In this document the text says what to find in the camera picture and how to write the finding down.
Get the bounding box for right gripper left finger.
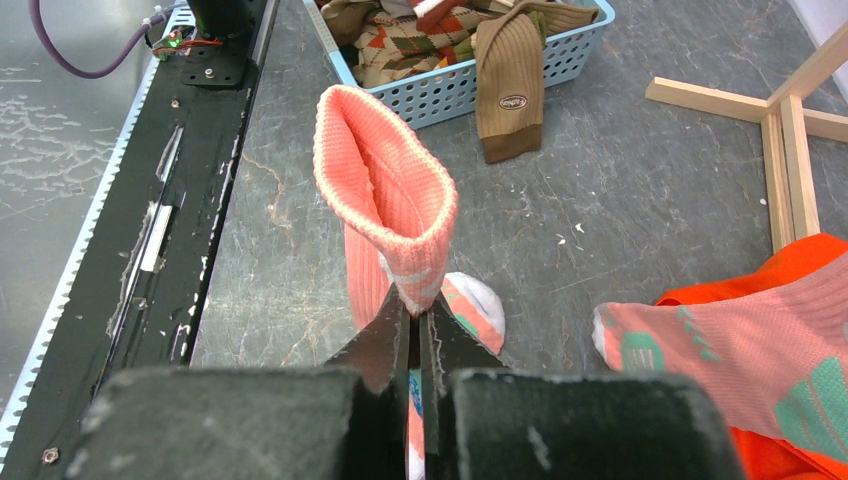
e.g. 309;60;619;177
63;288;409;479

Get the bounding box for pink sock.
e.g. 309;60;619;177
592;256;847;461
313;85;505;479

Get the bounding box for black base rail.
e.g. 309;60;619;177
1;1;277;479

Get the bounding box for light blue basket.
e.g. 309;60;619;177
304;0;616;129

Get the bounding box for pile of socks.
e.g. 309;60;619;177
320;1;599;88

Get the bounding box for orange shirt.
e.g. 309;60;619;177
652;233;848;480

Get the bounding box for brown tan sock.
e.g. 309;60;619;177
475;12;544;164

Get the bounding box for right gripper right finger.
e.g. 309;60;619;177
418;299;744;479

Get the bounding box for wooden drying rack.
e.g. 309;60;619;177
645;25;847;252

